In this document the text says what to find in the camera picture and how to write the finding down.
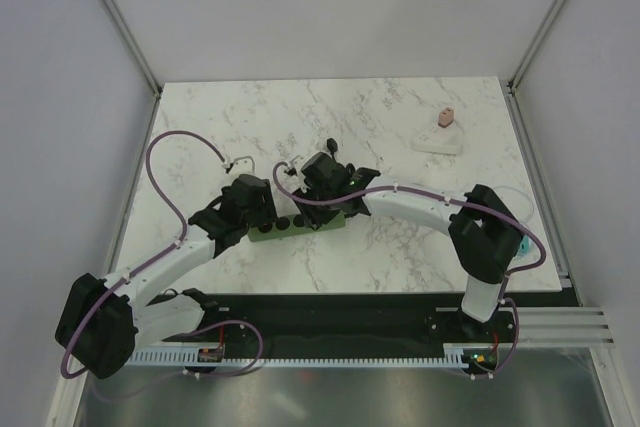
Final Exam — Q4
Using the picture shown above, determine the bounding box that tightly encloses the green power strip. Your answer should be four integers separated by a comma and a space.
248, 213, 346, 242

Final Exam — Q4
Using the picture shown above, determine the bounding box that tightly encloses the beige pink charger plug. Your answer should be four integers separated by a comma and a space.
437, 107, 455, 128

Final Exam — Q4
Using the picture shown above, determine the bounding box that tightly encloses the teal power strip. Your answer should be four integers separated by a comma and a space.
516, 237, 531, 258

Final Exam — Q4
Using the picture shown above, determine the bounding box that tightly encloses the light blue plug with cable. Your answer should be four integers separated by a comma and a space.
494, 186, 535, 224

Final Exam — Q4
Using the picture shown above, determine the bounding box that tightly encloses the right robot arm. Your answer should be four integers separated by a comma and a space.
293, 152, 524, 341

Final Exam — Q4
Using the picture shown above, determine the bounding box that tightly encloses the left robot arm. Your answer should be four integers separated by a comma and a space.
55, 174, 277, 379

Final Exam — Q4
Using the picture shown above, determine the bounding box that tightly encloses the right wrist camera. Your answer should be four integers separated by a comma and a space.
284, 156, 304, 177

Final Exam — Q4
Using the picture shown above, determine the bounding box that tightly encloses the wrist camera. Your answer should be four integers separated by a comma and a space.
223, 156, 255, 175
284, 156, 304, 177

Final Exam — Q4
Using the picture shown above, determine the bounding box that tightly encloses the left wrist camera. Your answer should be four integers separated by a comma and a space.
223, 156, 255, 175

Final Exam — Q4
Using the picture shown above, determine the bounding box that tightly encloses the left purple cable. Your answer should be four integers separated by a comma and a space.
59, 130, 231, 404

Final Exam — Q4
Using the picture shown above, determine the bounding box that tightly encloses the purple cable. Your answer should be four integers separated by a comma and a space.
59, 130, 231, 404
272, 161, 546, 381

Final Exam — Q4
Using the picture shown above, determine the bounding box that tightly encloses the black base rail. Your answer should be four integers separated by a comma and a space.
144, 291, 581, 363

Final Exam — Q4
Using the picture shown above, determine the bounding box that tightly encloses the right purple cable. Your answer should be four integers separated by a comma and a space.
272, 161, 546, 381

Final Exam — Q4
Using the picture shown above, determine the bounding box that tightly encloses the white cable tray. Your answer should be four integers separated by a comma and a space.
126, 343, 486, 369

